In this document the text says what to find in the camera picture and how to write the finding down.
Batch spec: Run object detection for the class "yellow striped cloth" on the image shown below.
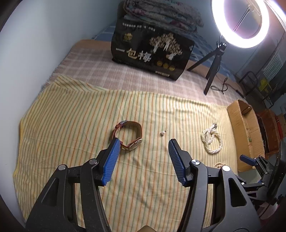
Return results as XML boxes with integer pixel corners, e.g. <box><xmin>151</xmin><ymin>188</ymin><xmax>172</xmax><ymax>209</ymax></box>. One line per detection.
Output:
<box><xmin>13</xmin><ymin>75</ymin><xmax>238</xmax><ymax>232</ymax></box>

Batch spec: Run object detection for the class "black power cable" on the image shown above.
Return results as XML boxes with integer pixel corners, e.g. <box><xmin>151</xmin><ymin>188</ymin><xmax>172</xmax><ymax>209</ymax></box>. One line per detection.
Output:
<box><xmin>216</xmin><ymin>78</ymin><xmax>244</xmax><ymax>96</ymax></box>

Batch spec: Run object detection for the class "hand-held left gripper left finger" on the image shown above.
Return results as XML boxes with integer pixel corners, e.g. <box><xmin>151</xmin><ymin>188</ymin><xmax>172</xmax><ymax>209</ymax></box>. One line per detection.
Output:
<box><xmin>26</xmin><ymin>138</ymin><xmax>122</xmax><ymax>232</ymax></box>

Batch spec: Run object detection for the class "pink plaid blanket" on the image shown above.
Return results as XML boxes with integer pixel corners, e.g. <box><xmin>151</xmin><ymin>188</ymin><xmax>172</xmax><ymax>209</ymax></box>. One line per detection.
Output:
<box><xmin>40</xmin><ymin>40</ymin><xmax>248</xmax><ymax>105</ymax></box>

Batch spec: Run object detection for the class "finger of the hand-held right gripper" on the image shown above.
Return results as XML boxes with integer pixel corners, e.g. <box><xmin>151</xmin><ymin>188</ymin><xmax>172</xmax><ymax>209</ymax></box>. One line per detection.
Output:
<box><xmin>240</xmin><ymin>155</ymin><xmax>258</xmax><ymax>168</ymax></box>
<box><xmin>257</xmin><ymin>156</ymin><xmax>270</xmax><ymax>175</ymax></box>

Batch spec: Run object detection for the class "brown leather strap wristwatch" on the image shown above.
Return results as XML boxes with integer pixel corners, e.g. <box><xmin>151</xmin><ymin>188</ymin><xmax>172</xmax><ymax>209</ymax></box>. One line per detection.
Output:
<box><xmin>111</xmin><ymin>120</ymin><xmax>143</xmax><ymax>150</ymax></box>

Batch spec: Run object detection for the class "phone holder on rod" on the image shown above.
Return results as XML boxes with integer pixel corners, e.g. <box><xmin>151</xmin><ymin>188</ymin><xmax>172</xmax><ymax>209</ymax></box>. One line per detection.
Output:
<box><xmin>232</xmin><ymin>0</ymin><xmax>253</xmax><ymax>32</ymax></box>

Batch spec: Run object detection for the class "black bag with gold trees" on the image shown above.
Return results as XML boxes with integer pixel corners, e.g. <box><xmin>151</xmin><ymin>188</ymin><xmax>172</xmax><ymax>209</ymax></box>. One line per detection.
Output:
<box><xmin>110</xmin><ymin>19</ymin><xmax>195</xmax><ymax>81</ymax></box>

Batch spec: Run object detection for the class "brown cardboard box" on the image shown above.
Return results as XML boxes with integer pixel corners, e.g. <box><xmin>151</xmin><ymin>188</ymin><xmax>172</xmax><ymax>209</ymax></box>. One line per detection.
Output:
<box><xmin>257</xmin><ymin>109</ymin><xmax>280</xmax><ymax>157</ymax></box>

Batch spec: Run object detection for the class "black tripod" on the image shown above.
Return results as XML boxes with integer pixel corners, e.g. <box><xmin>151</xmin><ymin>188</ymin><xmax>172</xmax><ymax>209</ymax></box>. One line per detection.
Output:
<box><xmin>187</xmin><ymin>36</ymin><xmax>228</xmax><ymax>96</ymax></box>

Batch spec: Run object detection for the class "black metal clothes rack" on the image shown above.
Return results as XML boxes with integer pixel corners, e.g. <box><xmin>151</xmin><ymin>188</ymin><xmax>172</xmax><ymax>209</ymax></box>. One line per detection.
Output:
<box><xmin>238</xmin><ymin>71</ymin><xmax>275</xmax><ymax>107</ymax></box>

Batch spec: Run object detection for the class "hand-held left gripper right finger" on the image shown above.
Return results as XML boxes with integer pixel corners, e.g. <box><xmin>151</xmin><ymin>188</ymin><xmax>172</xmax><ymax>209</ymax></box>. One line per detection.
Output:
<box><xmin>168</xmin><ymin>139</ymin><xmax>262</xmax><ymax>232</ymax></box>

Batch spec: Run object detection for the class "yellow crate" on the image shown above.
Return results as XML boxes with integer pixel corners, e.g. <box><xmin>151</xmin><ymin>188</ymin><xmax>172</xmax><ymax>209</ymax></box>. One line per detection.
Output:
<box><xmin>259</xmin><ymin>78</ymin><xmax>271</xmax><ymax>92</ymax></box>

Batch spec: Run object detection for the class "red flat box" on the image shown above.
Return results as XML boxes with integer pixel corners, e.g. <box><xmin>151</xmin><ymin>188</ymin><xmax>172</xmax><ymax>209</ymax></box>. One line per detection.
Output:
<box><xmin>275</xmin><ymin>113</ymin><xmax>286</xmax><ymax>139</ymax></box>

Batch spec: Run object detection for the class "white rope bracelet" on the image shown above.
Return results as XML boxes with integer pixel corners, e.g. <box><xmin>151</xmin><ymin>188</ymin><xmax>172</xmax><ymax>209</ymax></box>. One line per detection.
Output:
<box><xmin>201</xmin><ymin>123</ymin><xmax>224</xmax><ymax>154</ymax></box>

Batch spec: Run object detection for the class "white ring light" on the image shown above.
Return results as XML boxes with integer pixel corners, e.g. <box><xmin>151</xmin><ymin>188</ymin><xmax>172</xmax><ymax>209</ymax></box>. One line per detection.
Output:
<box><xmin>211</xmin><ymin>0</ymin><xmax>270</xmax><ymax>48</ymax></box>

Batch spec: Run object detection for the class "striped hanging towel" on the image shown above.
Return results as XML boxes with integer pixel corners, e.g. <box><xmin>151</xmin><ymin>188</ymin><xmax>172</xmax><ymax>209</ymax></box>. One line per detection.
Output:
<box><xmin>263</xmin><ymin>48</ymin><xmax>282</xmax><ymax>81</ymax></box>

